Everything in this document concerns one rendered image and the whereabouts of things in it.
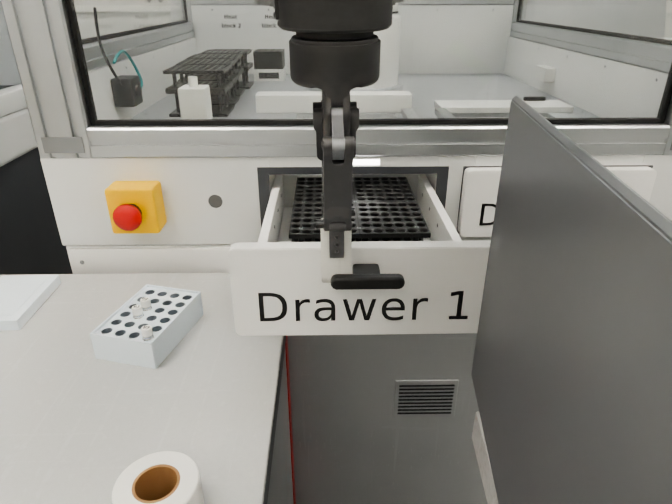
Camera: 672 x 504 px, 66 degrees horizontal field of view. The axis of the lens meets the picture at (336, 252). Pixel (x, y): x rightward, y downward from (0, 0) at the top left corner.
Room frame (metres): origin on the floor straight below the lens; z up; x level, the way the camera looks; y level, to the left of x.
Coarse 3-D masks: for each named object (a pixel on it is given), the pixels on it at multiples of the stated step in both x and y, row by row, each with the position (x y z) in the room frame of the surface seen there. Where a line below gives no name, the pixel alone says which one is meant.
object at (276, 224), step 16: (288, 176) 0.84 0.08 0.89; (304, 176) 0.84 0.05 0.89; (320, 176) 0.84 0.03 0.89; (368, 176) 0.84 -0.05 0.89; (384, 176) 0.84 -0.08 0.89; (400, 176) 0.84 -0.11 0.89; (416, 176) 0.84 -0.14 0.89; (272, 192) 0.75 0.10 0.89; (288, 192) 0.84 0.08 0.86; (416, 192) 0.84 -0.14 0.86; (432, 192) 0.75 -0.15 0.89; (272, 208) 0.69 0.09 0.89; (288, 208) 0.83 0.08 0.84; (432, 208) 0.71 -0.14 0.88; (272, 224) 0.65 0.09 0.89; (288, 224) 0.76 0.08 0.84; (432, 224) 0.70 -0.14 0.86; (448, 224) 0.63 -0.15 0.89; (272, 240) 0.63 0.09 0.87; (288, 240) 0.70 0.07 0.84; (432, 240) 0.69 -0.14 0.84; (448, 240) 0.60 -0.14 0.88
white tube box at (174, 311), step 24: (144, 288) 0.63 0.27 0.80; (168, 288) 0.63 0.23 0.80; (120, 312) 0.57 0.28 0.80; (144, 312) 0.57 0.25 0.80; (168, 312) 0.57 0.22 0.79; (192, 312) 0.59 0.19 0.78; (96, 336) 0.52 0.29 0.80; (120, 336) 0.52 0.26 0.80; (168, 336) 0.53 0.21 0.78; (120, 360) 0.51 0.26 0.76; (144, 360) 0.50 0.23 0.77
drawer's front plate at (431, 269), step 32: (256, 256) 0.49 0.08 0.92; (288, 256) 0.49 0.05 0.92; (320, 256) 0.49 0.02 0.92; (352, 256) 0.49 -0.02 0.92; (384, 256) 0.49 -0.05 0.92; (416, 256) 0.49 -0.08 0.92; (448, 256) 0.49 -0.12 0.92; (480, 256) 0.49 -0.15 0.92; (256, 288) 0.49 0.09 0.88; (288, 288) 0.49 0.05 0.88; (320, 288) 0.49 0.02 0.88; (416, 288) 0.49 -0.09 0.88; (448, 288) 0.49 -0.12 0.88; (480, 288) 0.49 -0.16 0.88; (256, 320) 0.49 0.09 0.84; (288, 320) 0.49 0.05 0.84; (352, 320) 0.49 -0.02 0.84; (384, 320) 0.49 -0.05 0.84; (416, 320) 0.49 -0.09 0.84; (448, 320) 0.49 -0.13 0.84
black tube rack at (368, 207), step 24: (312, 192) 0.74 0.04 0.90; (360, 192) 0.74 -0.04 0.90; (384, 192) 0.74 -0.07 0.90; (408, 192) 0.74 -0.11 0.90; (312, 216) 0.64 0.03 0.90; (360, 216) 0.64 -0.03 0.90; (384, 216) 0.64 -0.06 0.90; (408, 216) 0.64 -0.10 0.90; (312, 240) 0.63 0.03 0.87; (360, 240) 0.60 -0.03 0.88; (384, 240) 0.64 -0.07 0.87; (408, 240) 0.64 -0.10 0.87
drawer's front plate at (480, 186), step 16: (464, 176) 0.77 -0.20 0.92; (480, 176) 0.75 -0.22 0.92; (496, 176) 0.76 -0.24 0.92; (624, 176) 0.76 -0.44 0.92; (640, 176) 0.76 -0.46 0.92; (464, 192) 0.76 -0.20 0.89; (480, 192) 0.76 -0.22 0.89; (496, 192) 0.76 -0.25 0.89; (640, 192) 0.76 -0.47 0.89; (464, 208) 0.75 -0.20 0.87; (480, 208) 0.76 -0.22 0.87; (464, 224) 0.75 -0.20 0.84
